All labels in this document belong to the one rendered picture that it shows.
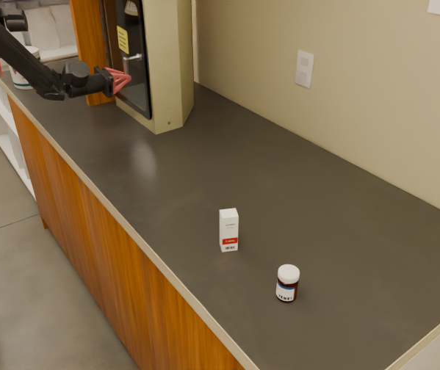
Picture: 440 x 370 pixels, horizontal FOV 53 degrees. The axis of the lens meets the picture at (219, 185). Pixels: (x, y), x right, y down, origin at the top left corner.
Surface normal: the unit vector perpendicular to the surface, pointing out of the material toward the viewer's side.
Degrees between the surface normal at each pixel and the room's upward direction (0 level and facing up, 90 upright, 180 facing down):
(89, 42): 90
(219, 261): 0
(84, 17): 90
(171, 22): 90
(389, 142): 90
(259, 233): 0
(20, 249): 0
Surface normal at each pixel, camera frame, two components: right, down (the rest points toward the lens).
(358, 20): -0.81, 0.32
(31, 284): 0.00, -0.84
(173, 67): 0.58, 0.44
